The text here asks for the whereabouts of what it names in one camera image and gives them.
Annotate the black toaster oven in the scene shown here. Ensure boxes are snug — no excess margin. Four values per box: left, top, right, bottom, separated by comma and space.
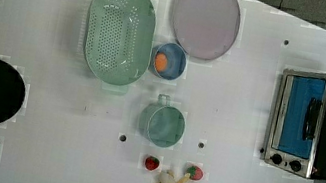
263, 69, 326, 180

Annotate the blue bowl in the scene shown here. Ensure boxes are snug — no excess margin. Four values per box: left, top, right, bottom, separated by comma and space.
149, 43, 187, 81

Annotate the orange ball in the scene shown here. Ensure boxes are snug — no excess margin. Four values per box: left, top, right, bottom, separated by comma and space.
154, 52, 168, 73

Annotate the green mug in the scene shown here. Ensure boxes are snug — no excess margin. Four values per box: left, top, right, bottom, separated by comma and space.
138, 94, 186, 148

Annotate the left red strawberry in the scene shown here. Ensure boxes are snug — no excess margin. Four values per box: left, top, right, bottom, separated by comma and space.
144, 156, 160, 171

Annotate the red strawberry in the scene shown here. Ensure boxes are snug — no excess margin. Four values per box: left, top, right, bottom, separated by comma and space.
186, 165, 204, 181
144, 156, 160, 171

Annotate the green oval colander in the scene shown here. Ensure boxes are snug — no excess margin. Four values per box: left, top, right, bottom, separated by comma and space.
83, 0, 156, 95

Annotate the pink round plate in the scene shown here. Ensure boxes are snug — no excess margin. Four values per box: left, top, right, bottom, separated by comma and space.
172, 0, 241, 60

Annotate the right red strawberry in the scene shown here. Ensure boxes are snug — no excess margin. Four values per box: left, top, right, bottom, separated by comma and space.
186, 165, 204, 181

